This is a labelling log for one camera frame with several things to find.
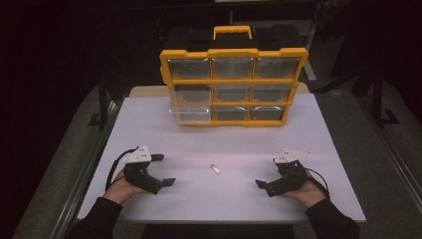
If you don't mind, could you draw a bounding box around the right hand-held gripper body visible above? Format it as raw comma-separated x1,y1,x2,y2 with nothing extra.
266,148,314,198

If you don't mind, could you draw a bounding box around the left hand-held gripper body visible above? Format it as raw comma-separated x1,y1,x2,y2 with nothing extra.
122,144,164,196

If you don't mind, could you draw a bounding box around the clear plastic drawer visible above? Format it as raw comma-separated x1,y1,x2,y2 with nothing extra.
169,97,213,126

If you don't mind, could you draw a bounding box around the yellow black drawer organizer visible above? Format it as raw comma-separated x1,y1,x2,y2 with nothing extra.
159,25,310,128

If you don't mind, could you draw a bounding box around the person's right hand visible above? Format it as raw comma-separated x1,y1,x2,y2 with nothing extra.
281,174,328,210

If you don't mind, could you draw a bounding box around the person's left hand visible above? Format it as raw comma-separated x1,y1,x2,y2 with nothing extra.
103,168,149,205

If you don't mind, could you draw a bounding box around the black metal stand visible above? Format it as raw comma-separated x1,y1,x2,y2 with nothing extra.
370,64,400,127

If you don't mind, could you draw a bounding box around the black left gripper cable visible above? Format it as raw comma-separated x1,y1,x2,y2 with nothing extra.
105,146,139,192

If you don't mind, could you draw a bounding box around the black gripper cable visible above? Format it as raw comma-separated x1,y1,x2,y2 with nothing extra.
306,168,331,200
105,146,139,192

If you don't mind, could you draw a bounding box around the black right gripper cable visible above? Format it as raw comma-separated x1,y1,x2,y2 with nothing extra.
306,168,331,200

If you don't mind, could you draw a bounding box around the aluminium frame rail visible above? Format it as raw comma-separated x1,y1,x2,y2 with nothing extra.
48,99,124,239
359,96,422,213

